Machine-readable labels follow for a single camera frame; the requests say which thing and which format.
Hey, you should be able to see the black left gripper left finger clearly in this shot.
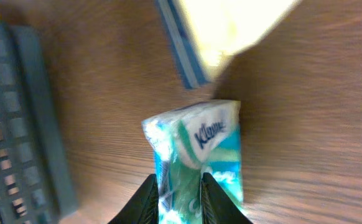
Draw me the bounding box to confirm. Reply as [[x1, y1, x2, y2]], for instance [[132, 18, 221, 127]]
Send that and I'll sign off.
[[108, 174, 159, 224]]

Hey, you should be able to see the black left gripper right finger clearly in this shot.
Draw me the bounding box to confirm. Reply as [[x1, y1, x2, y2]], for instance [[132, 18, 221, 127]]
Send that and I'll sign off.
[[200, 172, 253, 224]]

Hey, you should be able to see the teal tissue pack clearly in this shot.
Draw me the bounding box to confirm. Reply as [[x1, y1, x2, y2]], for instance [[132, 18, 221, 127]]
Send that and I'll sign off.
[[142, 100, 244, 223]]

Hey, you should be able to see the beige wet wipes pack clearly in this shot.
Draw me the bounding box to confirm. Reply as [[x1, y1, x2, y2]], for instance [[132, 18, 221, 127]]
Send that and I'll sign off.
[[155, 0, 300, 89]]

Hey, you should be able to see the grey plastic mesh basket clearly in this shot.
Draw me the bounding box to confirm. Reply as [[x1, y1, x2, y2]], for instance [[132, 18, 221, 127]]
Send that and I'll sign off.
[[0, 20, 78, 223]]

